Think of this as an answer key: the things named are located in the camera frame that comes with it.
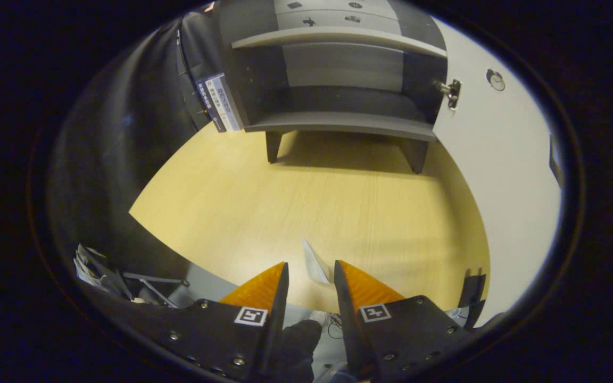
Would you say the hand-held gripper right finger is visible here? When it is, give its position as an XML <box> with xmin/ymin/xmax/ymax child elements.
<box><xmin>334</xmin><ymin>260</ymin><xmax>472</xmax><ymax>382</ymax></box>

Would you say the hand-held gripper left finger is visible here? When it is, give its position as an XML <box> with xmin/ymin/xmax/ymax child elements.
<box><xmin>119</xmin><ymin>261</ymin><xmax>291</xmax><ymax>382</ymax></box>

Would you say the white cabinet door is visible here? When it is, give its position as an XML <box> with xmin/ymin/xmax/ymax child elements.
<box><xmin>432</xmin><ymin>15</ymin><xmax>564</xmax><ymax>326</ymax></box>

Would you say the person's dark trouser leg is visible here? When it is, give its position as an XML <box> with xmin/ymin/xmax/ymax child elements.
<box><xmin>280</xmin><ymin>319</ymin><xmax>323</xmax><ymax>383</ymax></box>

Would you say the black object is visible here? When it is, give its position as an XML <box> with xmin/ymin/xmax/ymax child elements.
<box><xmin>458</xmin><ymin>269</ymin><xmax>487</xmax><ymax>328</ymax></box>

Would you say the pile of grey papers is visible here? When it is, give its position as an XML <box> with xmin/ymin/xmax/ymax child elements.
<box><xmin>74</xmin><ymin>244</ymin><xmax>126</xmax><ymax>301</ymax></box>

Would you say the dark grey cabinet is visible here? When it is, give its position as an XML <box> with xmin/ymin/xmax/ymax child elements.
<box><xmin>216</xmin><ymin>0</ymin><xmax>448</xmax><ymax>174</ymax></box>

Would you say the metal door hinge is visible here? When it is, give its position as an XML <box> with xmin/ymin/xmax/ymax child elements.
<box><xmin>432</xmin><ymin>78</ymin><xmax>463</xmax><ymax>111</ymax></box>

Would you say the grey metal frame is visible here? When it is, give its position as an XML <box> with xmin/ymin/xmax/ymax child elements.
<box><xmin>123</xmin><ymin>271</ymin><xmax>191</xmax><ymax>309</ymax></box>

